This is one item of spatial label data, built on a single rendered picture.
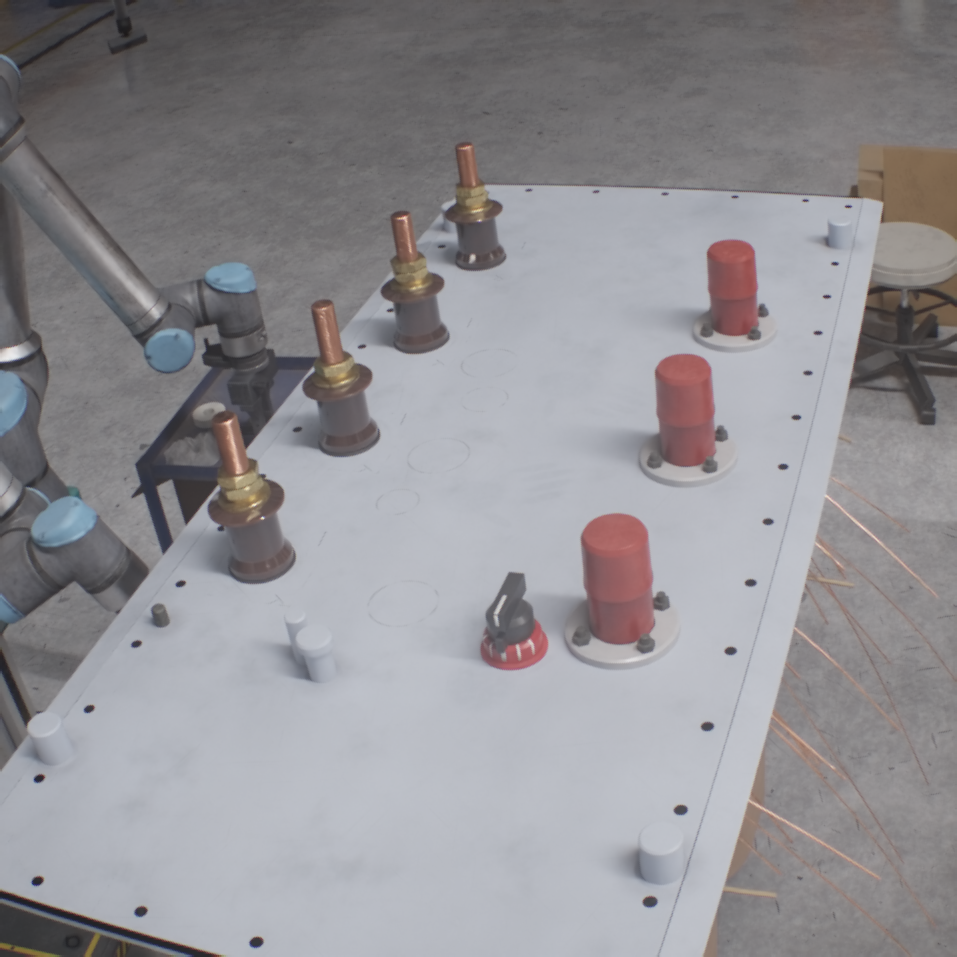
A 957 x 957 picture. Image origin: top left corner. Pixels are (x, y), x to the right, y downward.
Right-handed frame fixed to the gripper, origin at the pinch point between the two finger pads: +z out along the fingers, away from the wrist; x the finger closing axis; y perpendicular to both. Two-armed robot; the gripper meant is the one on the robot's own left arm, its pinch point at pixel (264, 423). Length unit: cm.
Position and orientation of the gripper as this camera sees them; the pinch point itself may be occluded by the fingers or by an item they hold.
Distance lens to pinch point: 280.4
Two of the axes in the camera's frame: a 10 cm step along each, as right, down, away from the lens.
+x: 2.5, -5.7, 7.8
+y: 9.6, 0.4, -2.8
